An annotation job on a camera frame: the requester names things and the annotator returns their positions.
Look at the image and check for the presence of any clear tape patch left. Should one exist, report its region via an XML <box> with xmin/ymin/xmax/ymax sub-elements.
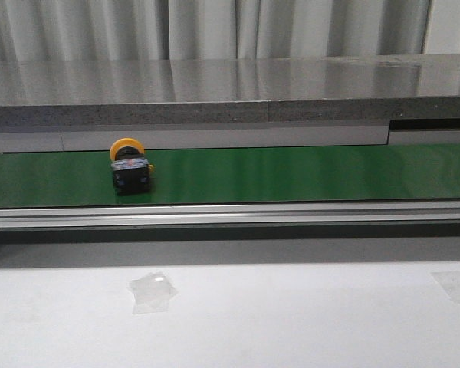
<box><xmin>128</xmin><ymin>272</ymin><xmax>178</xmax><ymax>314</ymax></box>

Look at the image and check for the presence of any clear tape patch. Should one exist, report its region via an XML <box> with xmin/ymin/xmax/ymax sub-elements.
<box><xmin>128</xmin><ymin>272</ymin><xmax>178</xmax><ymax>314</ymax></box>
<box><xmin>431</xmin><ymin>271</ymin><xmax>460</xmax><ymax>304</ymax></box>

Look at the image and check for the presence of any grey stone countertop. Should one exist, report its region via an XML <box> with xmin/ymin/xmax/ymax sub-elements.
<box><xmin>0</xmin><ymin>54</ymin><xmax>460</xmax><ymax>130</ymax></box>

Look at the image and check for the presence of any green conveyor belt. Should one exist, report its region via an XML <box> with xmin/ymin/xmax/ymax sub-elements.
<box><xmin>0</xmin><ymin>143</ymin><xmax>460</xmax><ymax>209</ymax></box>

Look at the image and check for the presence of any grey panel under countertop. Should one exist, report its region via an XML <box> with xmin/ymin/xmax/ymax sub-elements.
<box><xmin>0</xmin><ymin>118</ymin><xmax>460</xmax><ymax>153</ymax></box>

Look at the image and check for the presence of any clear tape patch right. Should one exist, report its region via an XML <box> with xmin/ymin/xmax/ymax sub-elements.
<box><xmin>431</xmin><ymin>271</ymin><xmax>460</xmax><ymax>304</ymax></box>

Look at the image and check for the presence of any white pleated curtain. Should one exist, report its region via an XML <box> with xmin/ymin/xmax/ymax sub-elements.
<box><xmin>0</xmin><ymin>1</ymin><xmax>460</xmax><ymax>61</ymax></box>

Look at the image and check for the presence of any yellow push button switch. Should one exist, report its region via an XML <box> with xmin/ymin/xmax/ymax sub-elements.
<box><xmin>110</xmin><ymin>137</ymin><xmax>154</xmax><ymax>196</ymax></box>

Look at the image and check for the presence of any aluminium conveyor side rail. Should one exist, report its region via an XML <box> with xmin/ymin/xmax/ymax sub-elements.
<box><xmin>0</xmin><ymin>199</ymin><xmax>460</xmax><ymax>230</ymax></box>

